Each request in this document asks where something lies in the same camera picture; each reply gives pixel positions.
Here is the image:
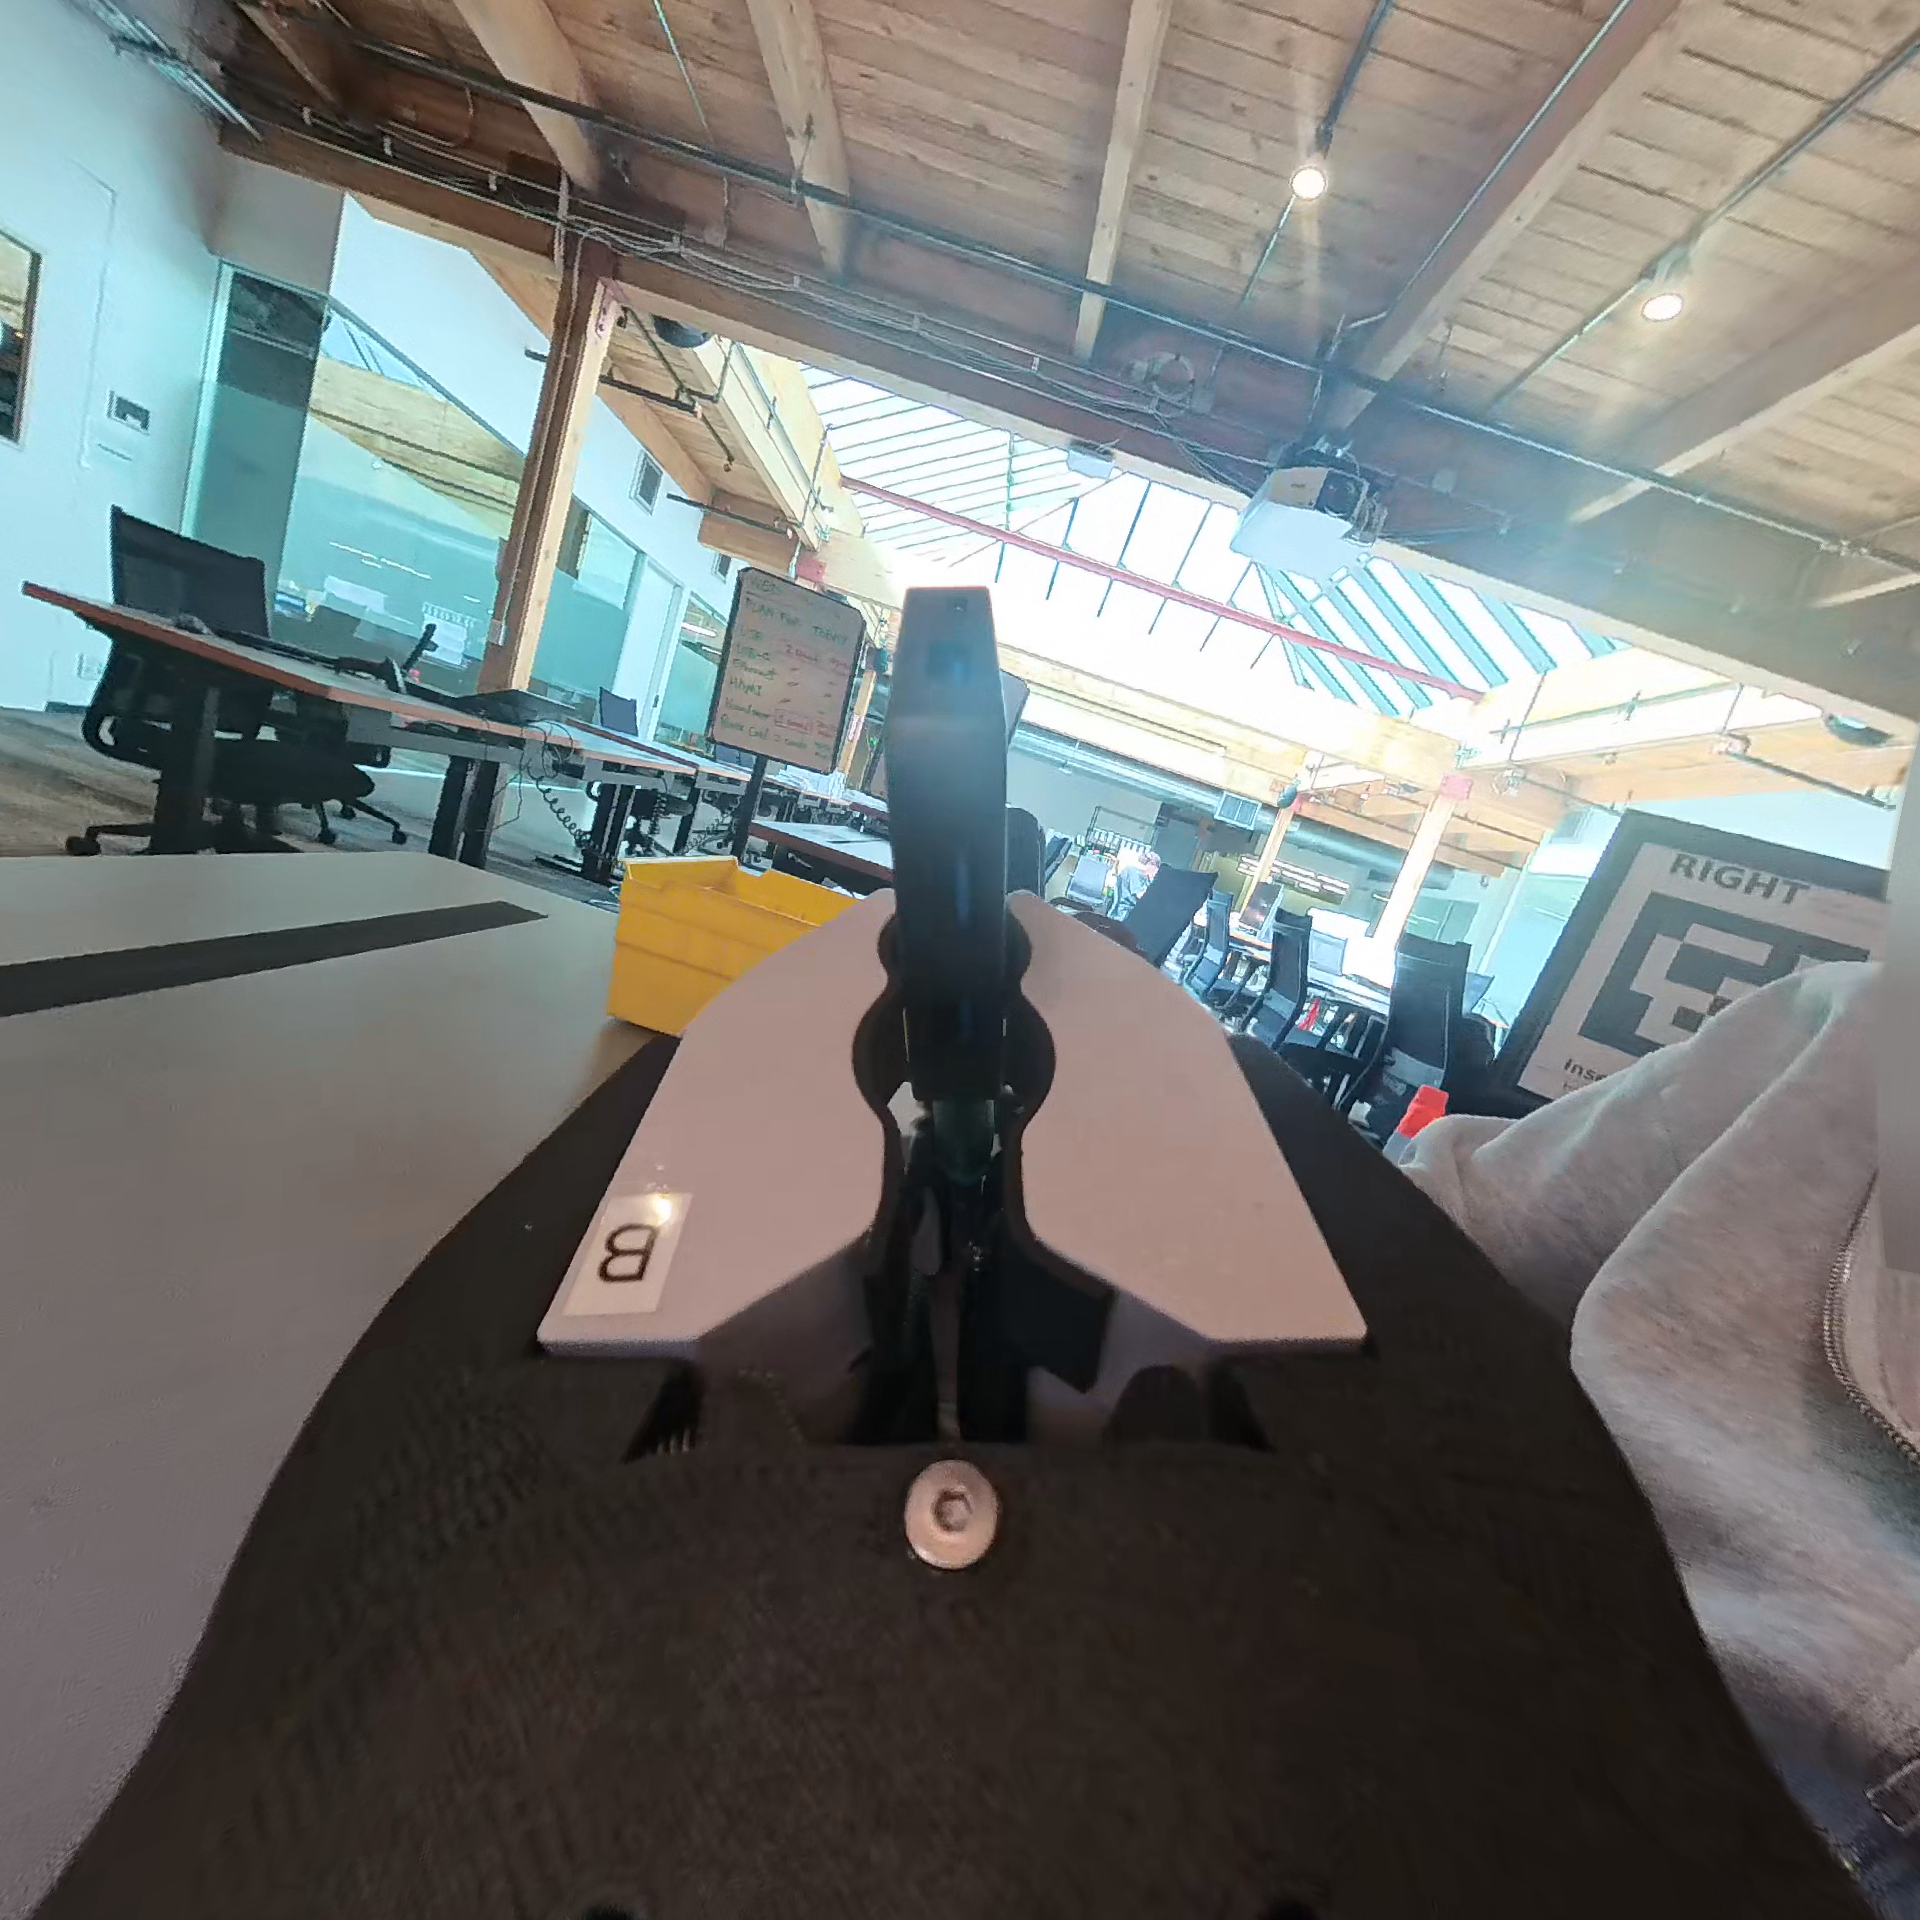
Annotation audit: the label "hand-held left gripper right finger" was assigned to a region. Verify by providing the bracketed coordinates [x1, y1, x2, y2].
[990, 886, 1373, 1389]

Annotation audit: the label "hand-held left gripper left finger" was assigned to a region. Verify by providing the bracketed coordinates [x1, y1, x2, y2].
[534, 886, 940, 1366]

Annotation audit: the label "yellow plastic bin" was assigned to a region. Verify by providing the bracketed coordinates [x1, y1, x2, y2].
[611, 858, 860, 1040]

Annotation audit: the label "black hdmi switch box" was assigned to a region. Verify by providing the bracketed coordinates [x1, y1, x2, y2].
[879, 585, 1011, 1107]

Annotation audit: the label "row of black office chairs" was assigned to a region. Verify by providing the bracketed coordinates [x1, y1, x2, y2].
[1035, 810, 1517, 1120]

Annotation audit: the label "wood-edged office desk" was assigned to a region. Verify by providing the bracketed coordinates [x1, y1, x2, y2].
[23, 584, 707, 886]

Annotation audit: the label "whiteboard on stand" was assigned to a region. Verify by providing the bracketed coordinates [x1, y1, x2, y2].
[702, 568, 873, 864]

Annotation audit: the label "black white printed sign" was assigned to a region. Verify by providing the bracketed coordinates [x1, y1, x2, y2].
[1493, 808, 1894, 1116]

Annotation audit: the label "white ceiling projector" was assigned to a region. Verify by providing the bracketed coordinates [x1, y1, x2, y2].
[1229, 449, 1384, 584]

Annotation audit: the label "black mesh office chair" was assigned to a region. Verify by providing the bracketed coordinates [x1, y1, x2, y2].
[67, 508, 409, 859]

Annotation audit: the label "wooden support post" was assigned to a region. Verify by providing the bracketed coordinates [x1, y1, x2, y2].
[478, 277, 620, 694]

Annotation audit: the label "framed wall picture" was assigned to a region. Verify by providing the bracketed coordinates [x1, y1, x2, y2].
[0, 229, 44, 449]

